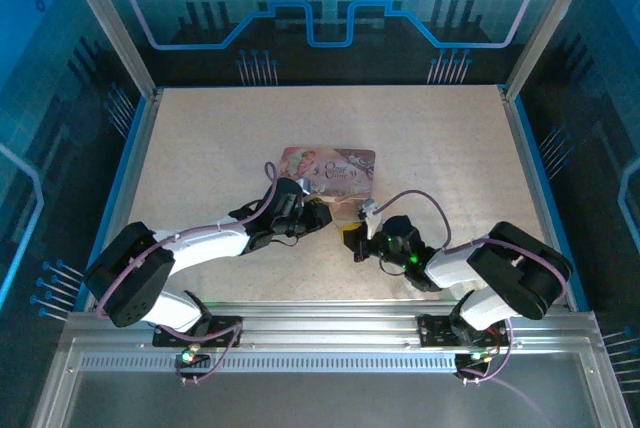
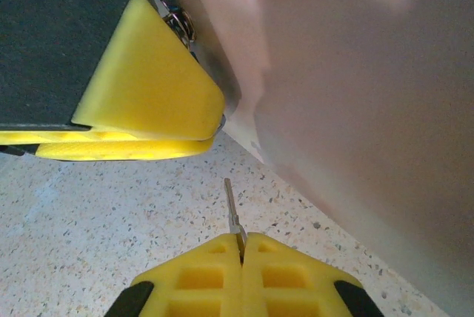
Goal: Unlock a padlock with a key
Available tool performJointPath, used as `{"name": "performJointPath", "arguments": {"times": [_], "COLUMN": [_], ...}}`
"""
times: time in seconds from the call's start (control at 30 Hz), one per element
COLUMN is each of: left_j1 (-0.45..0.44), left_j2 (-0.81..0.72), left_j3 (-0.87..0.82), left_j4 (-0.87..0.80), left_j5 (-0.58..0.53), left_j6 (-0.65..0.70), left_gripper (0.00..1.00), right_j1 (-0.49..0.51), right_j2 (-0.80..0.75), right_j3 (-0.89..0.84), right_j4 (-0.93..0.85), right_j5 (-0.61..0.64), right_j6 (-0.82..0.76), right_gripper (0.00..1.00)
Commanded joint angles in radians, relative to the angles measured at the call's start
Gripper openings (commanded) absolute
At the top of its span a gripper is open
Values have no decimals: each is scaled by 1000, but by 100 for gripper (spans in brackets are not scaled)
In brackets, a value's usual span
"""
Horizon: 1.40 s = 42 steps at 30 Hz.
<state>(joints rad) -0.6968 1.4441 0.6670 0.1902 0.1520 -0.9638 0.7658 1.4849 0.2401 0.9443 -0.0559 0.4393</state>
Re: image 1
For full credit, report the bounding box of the aluminium mounting rail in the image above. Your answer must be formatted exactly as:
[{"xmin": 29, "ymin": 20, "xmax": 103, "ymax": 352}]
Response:
[{"xmin": 64, "ymin": 300, "xmax": 601, "ymax": 354}]

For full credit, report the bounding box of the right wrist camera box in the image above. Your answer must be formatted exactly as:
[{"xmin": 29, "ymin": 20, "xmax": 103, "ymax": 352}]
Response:
[{"xmin": 358, "ymin": 199, "xmax": 384, "ymax": 239}]

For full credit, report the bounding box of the aluminium side rail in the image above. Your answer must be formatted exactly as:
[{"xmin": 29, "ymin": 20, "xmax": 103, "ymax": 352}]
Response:
[
  {"xmin": 499, "ymin": 85, "xmax": 584, "ymax": 312},
  {"xmin": 82, "ymin": 87, "xmax": 164, "ymax": 312}
]

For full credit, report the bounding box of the left status LED board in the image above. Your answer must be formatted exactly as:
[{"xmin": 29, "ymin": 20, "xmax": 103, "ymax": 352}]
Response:
[{"xmin": 174, "ymin": 345, "xmax": 211, "ymax": 374}]

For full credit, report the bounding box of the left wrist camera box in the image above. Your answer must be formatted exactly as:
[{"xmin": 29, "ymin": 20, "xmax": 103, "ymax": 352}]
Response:
[{"xmin": 294, "ymin": 177, "xmax": 321, "ymax": 200}]

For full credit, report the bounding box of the status led board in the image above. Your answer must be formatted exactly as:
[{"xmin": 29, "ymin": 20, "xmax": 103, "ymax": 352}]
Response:
[
  {"xmin": 174, "ymin": 345, "xmax": 211, "ymax": 374},
  {"xmin": 454, "ymin": 350, "xmax": 494, "ymax": 374}
]

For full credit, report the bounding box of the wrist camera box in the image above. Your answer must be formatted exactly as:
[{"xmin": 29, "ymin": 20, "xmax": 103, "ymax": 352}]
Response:
[
  {"xmin": 294, "ymin": 177, "xmax": 321, "ymax": 200},
  {"xmin": 358, "ymin": 199, "xmax": 384, "ymax": 239}
]

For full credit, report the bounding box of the left aluminium frame post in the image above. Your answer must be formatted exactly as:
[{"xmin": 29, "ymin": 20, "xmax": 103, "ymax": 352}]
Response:
[{"xmin": 54, "ymin": 0, "xmax": 164, "ymax": 102}]

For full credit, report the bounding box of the right aluminium frame post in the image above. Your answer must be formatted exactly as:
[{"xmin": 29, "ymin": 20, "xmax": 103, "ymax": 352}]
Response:
[{"xmin": 502, "ymin": 0, "xmax": 604, "ymax": 102}]

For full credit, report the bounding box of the pink illustrated tin box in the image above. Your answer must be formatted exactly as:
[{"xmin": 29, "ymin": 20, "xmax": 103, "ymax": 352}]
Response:
[{"xmin": 276, "ymin": 146, "xmax": 378, "ymax": 225}]

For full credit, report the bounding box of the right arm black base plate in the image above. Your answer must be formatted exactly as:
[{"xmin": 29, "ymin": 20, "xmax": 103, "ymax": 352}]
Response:
[{"xmin": 416, "ymin": 311, "xmax": 511, "ymax": 349}]

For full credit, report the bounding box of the right status LED board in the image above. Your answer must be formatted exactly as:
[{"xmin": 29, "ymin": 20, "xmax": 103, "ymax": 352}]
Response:
[{"xmin": 454, "ymin": 350, "xmax": 494, "ymax": 374}]

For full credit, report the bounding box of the grey metal sheet panel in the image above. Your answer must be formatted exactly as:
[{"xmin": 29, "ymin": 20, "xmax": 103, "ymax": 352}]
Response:
[{"xmin": 67, "ymin": 372, "xmax": 596, "ymax": 428}]

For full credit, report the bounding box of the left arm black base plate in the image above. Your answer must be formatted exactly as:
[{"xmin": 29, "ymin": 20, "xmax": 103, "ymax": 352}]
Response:
[{"xmin": 152, "ymin": 314, "xmax": 245, "ymax": 349}]

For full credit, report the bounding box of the left aluminium side rail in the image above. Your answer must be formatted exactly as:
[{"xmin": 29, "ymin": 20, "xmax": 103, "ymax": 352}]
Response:
[{"xmin": 82, "ymin": 87, "xmax": 164, "ymax": 312}]

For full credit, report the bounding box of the right aluminium side rail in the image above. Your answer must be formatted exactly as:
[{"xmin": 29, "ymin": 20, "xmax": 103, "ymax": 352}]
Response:
[{"xmin": 499, "ymin": 85, "xmax": 584, "ymax": 312}]

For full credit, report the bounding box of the slotted grey cable duct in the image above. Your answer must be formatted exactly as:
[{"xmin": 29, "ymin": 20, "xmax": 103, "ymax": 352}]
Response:
[{"xmin": 79, "ymin": 353, "xmax": 459, "ymax": 373}]

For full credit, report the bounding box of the aluminium frame post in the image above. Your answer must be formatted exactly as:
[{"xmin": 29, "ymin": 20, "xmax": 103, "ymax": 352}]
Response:
[
  {"xmin": 502, "ymin": 0, "xmax": 604, "ymax": 102},
  {"xmin": 54, "ymin": 0, "xmax": 164, "ymax": 102}
]

